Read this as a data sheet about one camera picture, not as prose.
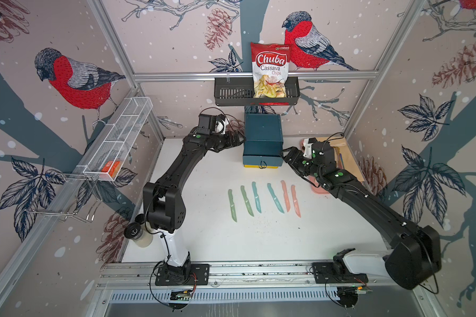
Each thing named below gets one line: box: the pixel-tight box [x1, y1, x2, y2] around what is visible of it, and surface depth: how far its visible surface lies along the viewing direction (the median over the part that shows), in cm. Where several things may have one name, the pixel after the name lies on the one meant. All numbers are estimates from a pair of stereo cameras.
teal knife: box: [251, 181, 262, 214], surface depth 97 cm
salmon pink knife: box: [290, 184, 302, 218], surface depth 97 cm
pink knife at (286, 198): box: [280, 180, 291, 213], surface depth 97 cm
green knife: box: [239, 185, 255, 218], surface depth 97 cm
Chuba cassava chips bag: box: [250, 42, 291, 99], surface depth 85 cm
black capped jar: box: [123, 221, 153, 248], surface depth 76 cm
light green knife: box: [227, 188, 238, 223], surface depth 94 cm
